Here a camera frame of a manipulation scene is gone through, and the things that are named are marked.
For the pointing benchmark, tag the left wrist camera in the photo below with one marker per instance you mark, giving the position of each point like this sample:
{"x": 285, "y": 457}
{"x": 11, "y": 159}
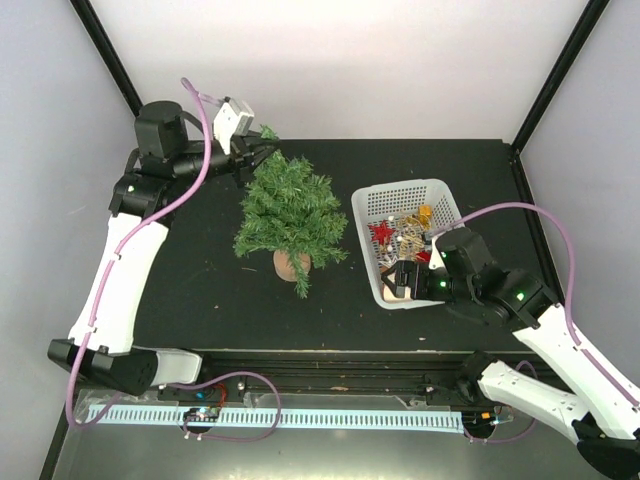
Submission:
{"x": 233, "y": 118}

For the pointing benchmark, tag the gold gift box ornament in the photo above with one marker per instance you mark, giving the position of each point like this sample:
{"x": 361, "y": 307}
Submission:
{"x": 425, "y": 212}

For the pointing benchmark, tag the silver star ornament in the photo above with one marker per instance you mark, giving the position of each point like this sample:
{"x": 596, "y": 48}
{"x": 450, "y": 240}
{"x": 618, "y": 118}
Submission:
{"x": 387, "y": 260}

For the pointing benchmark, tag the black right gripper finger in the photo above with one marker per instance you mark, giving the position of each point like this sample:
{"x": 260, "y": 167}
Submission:
{"x": 400, "y": 270}
{"x": 390, "y": 283}

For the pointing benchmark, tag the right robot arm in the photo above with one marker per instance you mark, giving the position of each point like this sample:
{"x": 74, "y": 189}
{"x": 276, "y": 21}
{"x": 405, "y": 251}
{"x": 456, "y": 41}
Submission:
{"x": 598, "y": 412}

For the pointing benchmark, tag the small green christmas tree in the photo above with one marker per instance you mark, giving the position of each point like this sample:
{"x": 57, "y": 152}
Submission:
{"x": 290, "y": 208}

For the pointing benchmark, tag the white perforated plastic basket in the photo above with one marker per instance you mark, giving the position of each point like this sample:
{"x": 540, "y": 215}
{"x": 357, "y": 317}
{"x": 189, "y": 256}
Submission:
{"x": 389, "y": 202}

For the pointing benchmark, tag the red glitter star ornament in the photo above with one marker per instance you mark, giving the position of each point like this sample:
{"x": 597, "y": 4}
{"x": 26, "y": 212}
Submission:
{"x": 381, "y": 233}

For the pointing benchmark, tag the wooden snowman ornament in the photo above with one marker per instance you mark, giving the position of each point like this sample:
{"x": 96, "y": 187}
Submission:
{"x": 396, "y": 294}

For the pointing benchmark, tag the right black corner post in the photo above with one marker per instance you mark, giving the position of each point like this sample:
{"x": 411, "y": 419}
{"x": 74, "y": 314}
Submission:
{"x": 580, "y": 33}

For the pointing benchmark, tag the white slotted cable duct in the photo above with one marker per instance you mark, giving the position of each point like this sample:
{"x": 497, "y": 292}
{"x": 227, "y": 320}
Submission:
{"x": 264, "y": 418}

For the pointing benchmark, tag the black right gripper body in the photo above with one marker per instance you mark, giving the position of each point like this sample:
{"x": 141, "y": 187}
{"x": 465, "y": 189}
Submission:
{"x": 423, "y": 290}

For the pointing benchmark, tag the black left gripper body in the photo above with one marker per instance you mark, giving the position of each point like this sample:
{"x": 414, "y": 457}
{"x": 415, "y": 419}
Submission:
{"x": 241, "y": 155}

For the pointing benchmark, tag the brown tree base pot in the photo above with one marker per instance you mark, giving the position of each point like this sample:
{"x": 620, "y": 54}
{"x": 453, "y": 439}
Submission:
{"x": 285, "y": 270}

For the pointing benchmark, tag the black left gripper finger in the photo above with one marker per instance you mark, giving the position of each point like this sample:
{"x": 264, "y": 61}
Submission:
{"x": 258, "y": 156}
{"x": 261, "y": 140}

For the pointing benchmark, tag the black corner frame post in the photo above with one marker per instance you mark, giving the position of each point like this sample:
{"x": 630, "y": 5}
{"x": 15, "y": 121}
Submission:
{"x": 94, "y": 28}

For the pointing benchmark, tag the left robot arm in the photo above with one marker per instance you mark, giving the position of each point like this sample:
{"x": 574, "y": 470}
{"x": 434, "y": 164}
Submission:
{"x": 164, "y": 164}

